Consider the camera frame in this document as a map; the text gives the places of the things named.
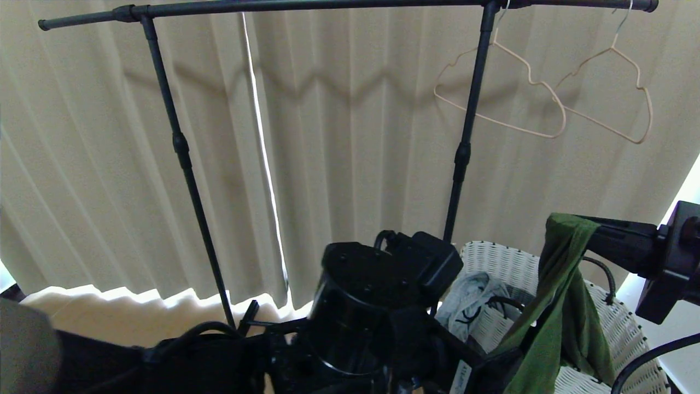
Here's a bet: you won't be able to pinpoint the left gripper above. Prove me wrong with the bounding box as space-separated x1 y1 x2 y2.
386 306 526 394

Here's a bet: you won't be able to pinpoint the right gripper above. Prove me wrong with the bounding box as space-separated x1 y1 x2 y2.
636 201 700 325

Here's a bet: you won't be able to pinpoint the green printed t-shirt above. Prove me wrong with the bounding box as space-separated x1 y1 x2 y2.
484 213 616 394

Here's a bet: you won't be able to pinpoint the pink clothes hanger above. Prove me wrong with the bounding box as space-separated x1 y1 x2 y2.
434 0 567 139
555 0 654 145

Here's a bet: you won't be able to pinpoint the white laundry basket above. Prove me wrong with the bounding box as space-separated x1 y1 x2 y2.
459 240 672 394

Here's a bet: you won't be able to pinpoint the black clothes rack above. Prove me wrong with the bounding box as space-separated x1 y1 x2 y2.
38 0 660 335

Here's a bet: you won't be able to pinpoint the pale grey shorts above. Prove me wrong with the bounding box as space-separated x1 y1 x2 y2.
435 272 512 343

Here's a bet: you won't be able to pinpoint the beige curtain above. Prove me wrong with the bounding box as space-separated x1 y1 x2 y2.
0 0 700 310

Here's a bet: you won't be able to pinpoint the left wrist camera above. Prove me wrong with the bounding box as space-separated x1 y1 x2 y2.
377 230 464 299

